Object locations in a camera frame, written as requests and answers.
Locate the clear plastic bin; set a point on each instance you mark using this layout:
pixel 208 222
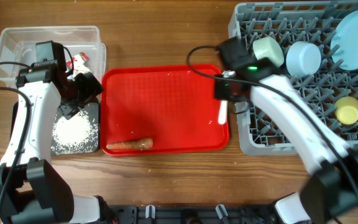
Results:
pixel 17 44

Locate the light blue bowl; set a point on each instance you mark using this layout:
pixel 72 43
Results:
pixel 303 59

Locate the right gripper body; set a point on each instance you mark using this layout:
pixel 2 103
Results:
pixel 223 90

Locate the pale green bowl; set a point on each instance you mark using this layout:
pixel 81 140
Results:
pixel 268 48

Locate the brown carrot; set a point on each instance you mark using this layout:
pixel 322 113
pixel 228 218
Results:
pixel 138 144

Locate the yellow plastic cup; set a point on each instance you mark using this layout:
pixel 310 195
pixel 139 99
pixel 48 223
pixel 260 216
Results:
pixel 347 110

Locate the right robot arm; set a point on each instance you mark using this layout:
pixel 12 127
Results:
pixel 332 163

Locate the spilled white rice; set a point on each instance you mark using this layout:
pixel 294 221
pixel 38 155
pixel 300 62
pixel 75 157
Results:
pixel 75 133

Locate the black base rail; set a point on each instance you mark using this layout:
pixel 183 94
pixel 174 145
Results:
pixel 219 214

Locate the large light blue plate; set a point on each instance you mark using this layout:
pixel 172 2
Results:
pixel 346 39

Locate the black tray bin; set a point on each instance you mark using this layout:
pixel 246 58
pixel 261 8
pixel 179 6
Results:
pixel 92 124

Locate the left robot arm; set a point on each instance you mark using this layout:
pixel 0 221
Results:
pixel 31 190

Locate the white plastic spoon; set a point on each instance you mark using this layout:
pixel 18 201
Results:
pixel 222 115

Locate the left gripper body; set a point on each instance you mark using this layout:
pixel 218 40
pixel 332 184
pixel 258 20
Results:
pixel 81 89

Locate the red serving tray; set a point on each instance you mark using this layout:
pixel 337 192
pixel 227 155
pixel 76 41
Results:
pixel 170 104

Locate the red snack wrapper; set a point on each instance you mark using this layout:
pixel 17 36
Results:
pixel 78 62

